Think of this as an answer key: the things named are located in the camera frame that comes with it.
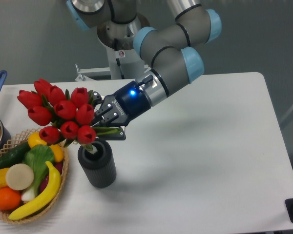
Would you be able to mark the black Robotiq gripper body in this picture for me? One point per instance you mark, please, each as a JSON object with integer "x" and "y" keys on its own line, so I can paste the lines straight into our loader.
{"x": 121, "y": 107}

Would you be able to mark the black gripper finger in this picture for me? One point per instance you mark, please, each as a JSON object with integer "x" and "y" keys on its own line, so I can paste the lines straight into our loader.
{"x": 96, "y": 99}
{"x": 110, "y": 133}

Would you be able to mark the red tulip bouquet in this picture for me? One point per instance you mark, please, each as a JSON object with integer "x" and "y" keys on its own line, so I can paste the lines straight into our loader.
{"x": 63, "y": 115}

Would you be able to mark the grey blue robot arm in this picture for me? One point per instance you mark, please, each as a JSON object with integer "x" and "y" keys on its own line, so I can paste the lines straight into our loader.
{"x": 156, "y": 63}

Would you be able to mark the dark grey ribbed vase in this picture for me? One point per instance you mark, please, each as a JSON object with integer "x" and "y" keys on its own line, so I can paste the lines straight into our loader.
{"x": 99, "y": 167}

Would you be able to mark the dark red vegetable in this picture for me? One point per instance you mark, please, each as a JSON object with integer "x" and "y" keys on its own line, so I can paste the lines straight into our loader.
{"x": 43, "y": 185}

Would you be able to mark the yellow banana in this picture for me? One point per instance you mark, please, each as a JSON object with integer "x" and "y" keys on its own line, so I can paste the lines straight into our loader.
{"x": 42, "y": 199}

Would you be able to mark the green bok choy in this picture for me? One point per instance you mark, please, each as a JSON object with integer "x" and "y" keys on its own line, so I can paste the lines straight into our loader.
{"x": 35, "y": 159}

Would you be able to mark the green cucumber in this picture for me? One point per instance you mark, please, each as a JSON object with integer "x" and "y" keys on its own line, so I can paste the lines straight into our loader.
{"x": 14, "y": 156}

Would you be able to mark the beige round slice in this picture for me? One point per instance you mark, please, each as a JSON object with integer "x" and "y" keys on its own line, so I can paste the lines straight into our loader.
{"x": 19, "y": 177}

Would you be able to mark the orange fruit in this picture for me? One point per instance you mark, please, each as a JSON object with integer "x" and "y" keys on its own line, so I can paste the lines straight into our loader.
{"x": 9, "y": 199}

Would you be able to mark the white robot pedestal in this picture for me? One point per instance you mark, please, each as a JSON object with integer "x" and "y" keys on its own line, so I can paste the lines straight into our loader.
{"x": 123, "y": 60}

